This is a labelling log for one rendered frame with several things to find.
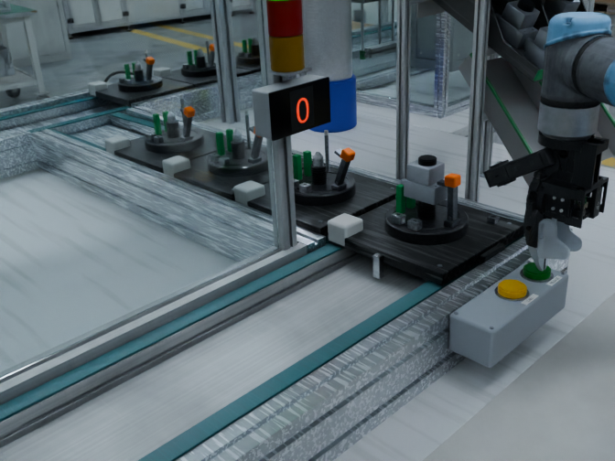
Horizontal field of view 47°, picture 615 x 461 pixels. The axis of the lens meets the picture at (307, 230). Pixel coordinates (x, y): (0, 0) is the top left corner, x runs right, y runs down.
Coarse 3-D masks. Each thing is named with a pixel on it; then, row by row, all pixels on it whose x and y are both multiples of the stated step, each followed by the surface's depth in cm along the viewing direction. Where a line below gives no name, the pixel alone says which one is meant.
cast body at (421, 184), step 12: (420, 156) 115; (432, 156) 114; (408, 168) 115; (420, 168) 113; (432, 168) 113; (444, 168) 115; (408, 180) 116; (420, 180) 114; (432, 180) 113; (408, 192) 117; (420, 192) 115; (432, 192) 113; (444, 192) 115; (432, 204) 114
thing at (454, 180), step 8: (448, 176) 112; (456, 176) 111; (440, 184) 113; (448, 184) 112; (456, 184) 111; (448, 192) 113; (456, 192) 113; (448, 200) 113; (456, 200) 113; (448, 208) 114; (456, 208) 114; (448, 216) 114; (456, 216) 114
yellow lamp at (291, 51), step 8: (272, 40) 100; (280, 40) 99; (288, 40) 99; (296, 40) 99; (272, 48) 100; (280, 48) 100; (288, 48) 99; (296, 48) 100; (272, 56) 101; (280, 56) 100; (288, 56) 100; (296, 56) 100; (272, 64) 102; (280, 64) 101; (288, 64) 100; (296, 64) 101; (304, 64) 102
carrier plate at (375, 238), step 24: (360, 216) 125; (384, 216) 124; (480, 216) 122; (360, 240) 116; (384, 240) 116; (480, 240) 114; (504, 240) 115; (408, 264) 109; (432, 264) 107; (456, 264) 107
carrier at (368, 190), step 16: (304, 160) 138; (320, 160) 133; (304, 176) 139; (320, 176) 133; (336, 176) 138; (352, 176) 143; (304, 192) 130; (320, 192) 131; (336, 192) 130; (352, 192) 133; (368, 192) 135; (384, 192) 134; (304, 208) 129; (320, 208) 129; (336, 208) 129; (352, 208) 128; (368, 208) 129; (304, 224) 124; (320, 224) 122
